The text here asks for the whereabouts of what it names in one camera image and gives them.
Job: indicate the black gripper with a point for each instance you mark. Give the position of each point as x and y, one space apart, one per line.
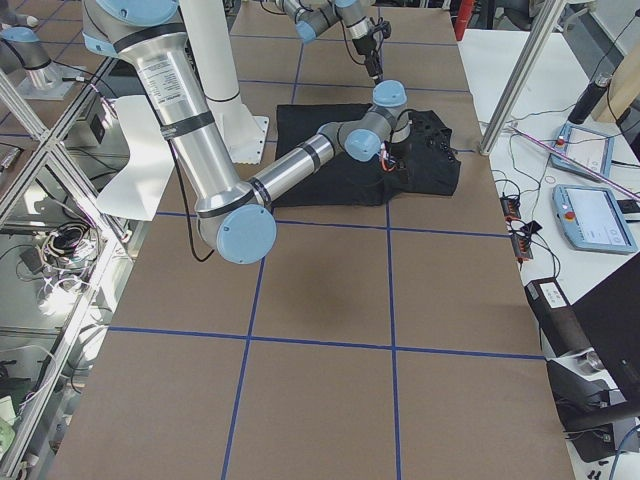
400 151
365 48

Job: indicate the black printed t-shirt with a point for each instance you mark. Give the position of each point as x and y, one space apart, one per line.
345 181

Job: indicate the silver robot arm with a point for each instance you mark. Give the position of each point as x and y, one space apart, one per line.
353 154
314 18

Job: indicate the black orange usb hub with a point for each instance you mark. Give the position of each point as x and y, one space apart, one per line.
510 208

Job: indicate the small black box device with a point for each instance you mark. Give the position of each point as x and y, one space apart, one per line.
530 228

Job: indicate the far blue teach pendant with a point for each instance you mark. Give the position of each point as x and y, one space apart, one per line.
589 148

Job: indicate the blue teach pendant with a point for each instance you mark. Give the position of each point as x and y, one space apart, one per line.
589 148
592 220

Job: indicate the black water bottle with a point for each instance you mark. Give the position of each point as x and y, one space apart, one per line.
589 98

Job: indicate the near blue teach pendant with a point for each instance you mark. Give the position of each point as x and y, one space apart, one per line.
592 220

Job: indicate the brown paper table cover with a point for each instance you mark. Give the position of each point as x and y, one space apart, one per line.
390 342

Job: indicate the black label box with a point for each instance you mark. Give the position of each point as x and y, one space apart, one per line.
555 316

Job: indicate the black monitor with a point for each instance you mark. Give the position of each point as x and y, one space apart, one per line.
609 316

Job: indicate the aluminium frame post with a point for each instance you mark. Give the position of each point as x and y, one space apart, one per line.
544 24

